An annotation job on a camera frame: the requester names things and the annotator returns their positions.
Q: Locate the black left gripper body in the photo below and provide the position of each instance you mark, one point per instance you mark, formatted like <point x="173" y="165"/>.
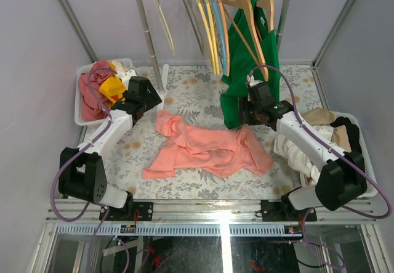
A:
<point x="125" y="93"/>

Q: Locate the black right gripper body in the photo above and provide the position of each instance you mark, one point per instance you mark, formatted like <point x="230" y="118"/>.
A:
<point x="254" y="110"/>

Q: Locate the salmon pink t shirt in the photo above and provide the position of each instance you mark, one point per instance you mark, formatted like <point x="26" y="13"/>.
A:
<point x="221" y="152"/>

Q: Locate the white garment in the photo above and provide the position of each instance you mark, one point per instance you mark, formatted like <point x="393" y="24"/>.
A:
<point x="296" y="160"/>

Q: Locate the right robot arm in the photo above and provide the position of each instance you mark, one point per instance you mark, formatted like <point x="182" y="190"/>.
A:
<point x="340" y="179"/>

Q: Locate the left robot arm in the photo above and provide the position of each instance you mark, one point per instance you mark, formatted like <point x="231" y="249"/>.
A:
<point x="82" y="172"/>

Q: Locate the green t shirt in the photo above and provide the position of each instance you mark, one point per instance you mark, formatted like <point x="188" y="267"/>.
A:
<point x="241" y="62"/>

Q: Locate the grey plastic hanger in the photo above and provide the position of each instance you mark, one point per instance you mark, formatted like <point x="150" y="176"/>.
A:
<point x="194" y="25"/>

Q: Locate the cream plastic hanger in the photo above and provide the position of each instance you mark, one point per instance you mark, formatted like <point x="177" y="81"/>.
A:
<point x="164" y="25"/>

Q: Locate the yellow hanger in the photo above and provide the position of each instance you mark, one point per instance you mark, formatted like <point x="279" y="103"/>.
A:
<point x="208" y="24"/>
<point x="200" y="23"/>

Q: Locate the wooden hanger with green shirt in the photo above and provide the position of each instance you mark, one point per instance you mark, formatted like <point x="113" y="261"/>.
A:
<point x="246" y="6"/>

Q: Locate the right wooden hanger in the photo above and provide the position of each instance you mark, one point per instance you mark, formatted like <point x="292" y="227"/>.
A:
<point x="268" y="6"/>

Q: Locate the blue plastic hanger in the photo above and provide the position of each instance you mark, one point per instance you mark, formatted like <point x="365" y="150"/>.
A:
<point x="216" y="33"/>

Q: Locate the white left laundry basket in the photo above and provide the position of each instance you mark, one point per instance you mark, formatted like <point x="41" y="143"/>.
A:
<point x="114" y="112"/>

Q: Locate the white laundry basket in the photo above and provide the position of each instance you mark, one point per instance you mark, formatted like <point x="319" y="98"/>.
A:
<point x="367" y="162"/>
<point x="114" y="112"/>

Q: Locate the cream garment in left basket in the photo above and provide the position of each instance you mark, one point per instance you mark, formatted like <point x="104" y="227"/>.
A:
<point x="118" y="66"/>

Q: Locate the yellow garment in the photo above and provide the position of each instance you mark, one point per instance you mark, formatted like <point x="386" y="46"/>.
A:
<point x="113" y="89"/>

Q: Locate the dusty rose garment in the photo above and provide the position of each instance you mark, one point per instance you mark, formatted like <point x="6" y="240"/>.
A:
<point x="91" y="109"/>

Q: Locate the beige garment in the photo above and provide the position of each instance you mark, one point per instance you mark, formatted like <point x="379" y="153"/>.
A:
<point x="321" y="120"/>

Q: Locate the floral table cloth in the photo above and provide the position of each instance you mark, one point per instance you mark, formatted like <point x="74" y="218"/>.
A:
<point x="193" y="93"/>

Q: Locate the black garment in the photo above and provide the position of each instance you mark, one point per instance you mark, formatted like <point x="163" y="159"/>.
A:
<point x="351" y="131"/>

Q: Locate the white right laundry basket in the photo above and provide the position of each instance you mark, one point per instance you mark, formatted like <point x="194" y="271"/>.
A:
<point x="367" y="162"/>

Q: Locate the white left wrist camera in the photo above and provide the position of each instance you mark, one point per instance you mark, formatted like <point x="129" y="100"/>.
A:
<point x="126" y="76"/>

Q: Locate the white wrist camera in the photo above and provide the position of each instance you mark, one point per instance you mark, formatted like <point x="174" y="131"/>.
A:
<point x="251" y="81"/>
<point x="126" y="76"/>

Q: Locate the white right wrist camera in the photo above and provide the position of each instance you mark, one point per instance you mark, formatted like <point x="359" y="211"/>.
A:
<point x="251" y="81"/>

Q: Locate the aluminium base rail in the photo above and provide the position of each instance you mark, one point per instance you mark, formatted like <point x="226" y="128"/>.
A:
<point x="181" y="217"/>

